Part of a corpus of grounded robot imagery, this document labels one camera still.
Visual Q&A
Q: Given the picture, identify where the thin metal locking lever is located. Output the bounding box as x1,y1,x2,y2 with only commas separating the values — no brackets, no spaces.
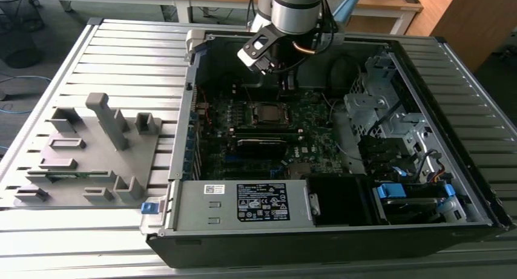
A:
240,84,256,107

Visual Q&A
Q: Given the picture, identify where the square CPU chip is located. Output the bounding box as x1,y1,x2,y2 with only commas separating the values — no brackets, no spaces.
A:
258,105,286,124

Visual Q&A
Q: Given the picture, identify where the metal socket cover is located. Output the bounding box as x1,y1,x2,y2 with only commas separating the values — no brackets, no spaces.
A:
250,102,292,129

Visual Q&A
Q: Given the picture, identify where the CPU socket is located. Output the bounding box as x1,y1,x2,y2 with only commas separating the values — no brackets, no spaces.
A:
248,100,295,130

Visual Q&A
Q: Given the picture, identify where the silver disk bay cage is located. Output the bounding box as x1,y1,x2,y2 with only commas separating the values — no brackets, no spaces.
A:
342,53,435,154

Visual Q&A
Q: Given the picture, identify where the green motherboard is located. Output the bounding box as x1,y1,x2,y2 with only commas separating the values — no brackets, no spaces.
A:
193,85,356,182

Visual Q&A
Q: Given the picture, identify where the black graphics card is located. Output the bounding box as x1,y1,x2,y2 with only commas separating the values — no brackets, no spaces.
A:
235,137,288,159

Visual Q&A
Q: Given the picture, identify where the brown chipset heatsink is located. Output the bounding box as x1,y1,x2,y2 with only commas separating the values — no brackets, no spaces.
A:
288,162,312,179

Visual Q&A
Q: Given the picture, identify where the wooden cabinet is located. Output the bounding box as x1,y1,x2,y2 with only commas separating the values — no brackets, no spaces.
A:
406,0,517,73

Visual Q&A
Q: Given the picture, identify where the blue disk carrier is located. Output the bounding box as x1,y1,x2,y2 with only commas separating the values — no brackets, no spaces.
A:
372,183,407,200

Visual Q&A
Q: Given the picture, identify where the silver power supply unit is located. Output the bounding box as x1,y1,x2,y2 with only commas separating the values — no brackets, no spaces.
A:
172,179,315,231

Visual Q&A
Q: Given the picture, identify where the grey parts rack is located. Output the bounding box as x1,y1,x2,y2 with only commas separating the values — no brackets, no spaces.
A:
10,92,164,207

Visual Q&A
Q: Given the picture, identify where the black hard disk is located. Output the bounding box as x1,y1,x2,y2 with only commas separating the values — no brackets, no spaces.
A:
380,198,441,225

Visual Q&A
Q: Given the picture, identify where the black open PC case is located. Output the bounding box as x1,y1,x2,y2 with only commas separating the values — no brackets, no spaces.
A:
144,29,515,269

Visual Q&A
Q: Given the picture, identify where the black waste bin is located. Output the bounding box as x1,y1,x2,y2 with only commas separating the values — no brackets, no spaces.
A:
0,30,44,70

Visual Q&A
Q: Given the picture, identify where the green RAM stick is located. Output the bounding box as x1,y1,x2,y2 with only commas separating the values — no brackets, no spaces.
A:
28,169,109,180

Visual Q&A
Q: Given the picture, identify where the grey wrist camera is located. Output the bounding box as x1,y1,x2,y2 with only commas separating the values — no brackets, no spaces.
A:
236,29,282,76

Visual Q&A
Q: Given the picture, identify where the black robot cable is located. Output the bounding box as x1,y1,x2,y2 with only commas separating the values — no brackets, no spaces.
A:
274,0,339,74

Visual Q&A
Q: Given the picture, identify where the thin grey wire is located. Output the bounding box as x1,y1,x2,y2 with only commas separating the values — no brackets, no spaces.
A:
327,99,364,162

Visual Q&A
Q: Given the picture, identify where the grey case handle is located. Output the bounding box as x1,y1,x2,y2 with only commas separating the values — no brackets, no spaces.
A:
184,30,205,62

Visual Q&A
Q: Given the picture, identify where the black plastic bracket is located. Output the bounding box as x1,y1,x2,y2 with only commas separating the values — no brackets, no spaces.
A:
358,136,415,172

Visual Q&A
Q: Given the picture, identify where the coloured wire bundle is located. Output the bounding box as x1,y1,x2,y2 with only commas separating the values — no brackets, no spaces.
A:
427,168,450,185

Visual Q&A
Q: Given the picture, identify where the blue floor cable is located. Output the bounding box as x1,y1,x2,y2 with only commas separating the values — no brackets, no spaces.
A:
0,74,53,115

